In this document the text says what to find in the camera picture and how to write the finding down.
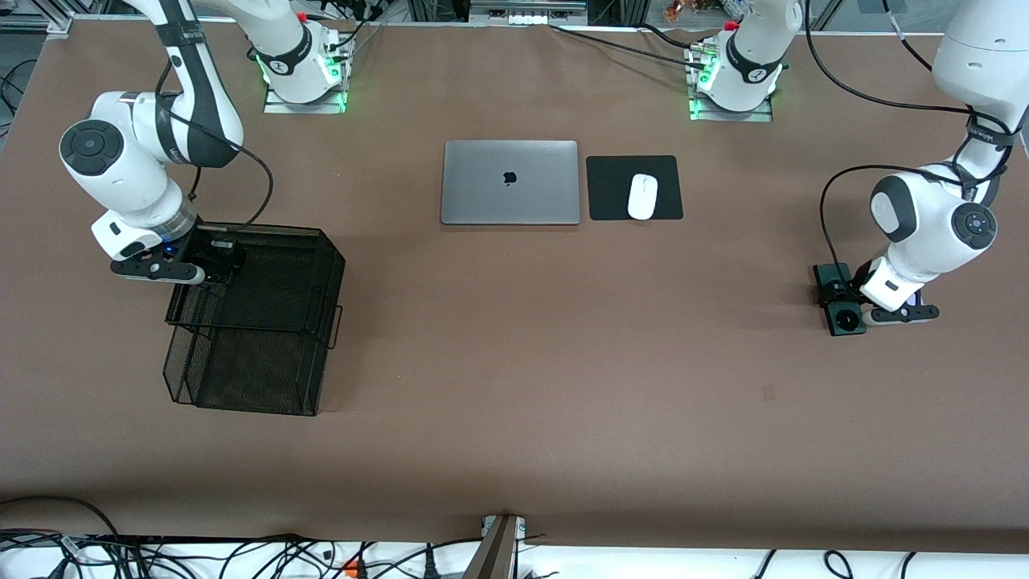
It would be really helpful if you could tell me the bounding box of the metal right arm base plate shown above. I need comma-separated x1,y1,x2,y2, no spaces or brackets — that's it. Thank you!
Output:
264,76,348,115

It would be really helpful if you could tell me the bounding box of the black mesh two-tier tray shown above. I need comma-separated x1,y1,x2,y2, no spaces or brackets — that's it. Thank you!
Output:
163,221,346,417

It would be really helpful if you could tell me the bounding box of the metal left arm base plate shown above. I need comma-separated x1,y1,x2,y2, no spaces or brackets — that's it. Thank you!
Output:
687,87,774,123

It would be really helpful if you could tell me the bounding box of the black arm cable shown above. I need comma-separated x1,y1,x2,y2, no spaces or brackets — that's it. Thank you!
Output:
804,0,1007,278
157,60,275,231

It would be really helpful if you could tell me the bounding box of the black looped floor cable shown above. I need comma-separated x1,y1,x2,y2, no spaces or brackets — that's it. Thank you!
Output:
0,495,121,540

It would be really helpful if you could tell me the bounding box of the white computer mouse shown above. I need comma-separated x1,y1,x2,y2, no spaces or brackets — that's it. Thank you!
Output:
627,173,659,220

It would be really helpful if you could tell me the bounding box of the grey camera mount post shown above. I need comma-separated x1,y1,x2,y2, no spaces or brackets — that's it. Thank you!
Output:
462,515,527,579

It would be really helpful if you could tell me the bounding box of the black mouse pad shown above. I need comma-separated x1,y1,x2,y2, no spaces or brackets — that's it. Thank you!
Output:
585,154,684,222

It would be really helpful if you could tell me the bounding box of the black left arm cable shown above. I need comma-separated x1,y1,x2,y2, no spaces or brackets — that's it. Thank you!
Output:
804,0,1007,278

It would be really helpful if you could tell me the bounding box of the dark green smartphone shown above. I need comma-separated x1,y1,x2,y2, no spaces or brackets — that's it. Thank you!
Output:
812,261,867,336

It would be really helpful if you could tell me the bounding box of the silver closed laptop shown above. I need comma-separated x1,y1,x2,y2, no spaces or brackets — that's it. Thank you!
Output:
441,140,580,226

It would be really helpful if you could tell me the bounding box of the white power strip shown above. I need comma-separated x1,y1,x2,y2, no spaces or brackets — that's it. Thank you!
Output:
470,0,588,25

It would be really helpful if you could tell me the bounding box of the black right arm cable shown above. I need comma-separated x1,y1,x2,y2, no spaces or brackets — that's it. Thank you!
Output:
157,60,275,231

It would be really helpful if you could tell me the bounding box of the black table cable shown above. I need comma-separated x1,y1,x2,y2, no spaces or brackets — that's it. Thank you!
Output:
549,24,708,69

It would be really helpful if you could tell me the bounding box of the aluminium frame rail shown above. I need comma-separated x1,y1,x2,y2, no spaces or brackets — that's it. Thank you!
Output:
44,11,109,35

